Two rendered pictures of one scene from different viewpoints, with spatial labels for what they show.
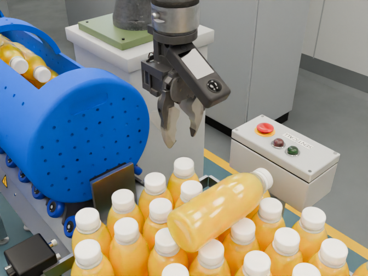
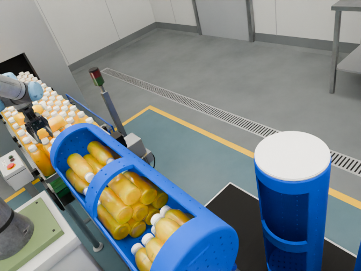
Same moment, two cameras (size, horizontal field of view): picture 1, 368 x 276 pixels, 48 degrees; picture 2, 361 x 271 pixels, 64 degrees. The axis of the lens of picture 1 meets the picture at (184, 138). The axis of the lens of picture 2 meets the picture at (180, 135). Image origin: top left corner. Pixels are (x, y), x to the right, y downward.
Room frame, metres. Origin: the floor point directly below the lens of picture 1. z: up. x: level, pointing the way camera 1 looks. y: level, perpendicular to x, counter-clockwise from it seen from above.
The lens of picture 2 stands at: (1.75, 0.88, 1.86)
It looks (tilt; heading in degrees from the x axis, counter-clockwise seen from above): 36 degrees down; 191
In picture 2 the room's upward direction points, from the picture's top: 17 degrees counter-clockwise
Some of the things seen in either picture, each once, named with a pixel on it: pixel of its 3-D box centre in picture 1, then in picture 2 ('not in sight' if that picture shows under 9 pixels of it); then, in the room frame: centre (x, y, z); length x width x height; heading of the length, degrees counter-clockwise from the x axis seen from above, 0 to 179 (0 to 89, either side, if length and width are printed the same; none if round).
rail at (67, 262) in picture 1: (136, 222); (81, 158); (0.60, 0.10, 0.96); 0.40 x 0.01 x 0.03; 131
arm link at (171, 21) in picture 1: (173, 16); (22, 101); (0.64, 0.02, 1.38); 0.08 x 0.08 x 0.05
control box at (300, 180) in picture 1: (280, 160); (14, 169); (0.70, -0.20, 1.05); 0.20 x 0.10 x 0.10; 41
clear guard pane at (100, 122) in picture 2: not in sight; (99, 134); (0.01, -0.06, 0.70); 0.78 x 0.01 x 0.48; 41
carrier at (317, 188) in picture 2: not in sight; (291, 221); (0.89, 1.11, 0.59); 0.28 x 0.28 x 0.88
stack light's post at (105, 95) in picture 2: not in sight; (132, 155); (0.14, 0.17, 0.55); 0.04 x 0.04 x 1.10; 41
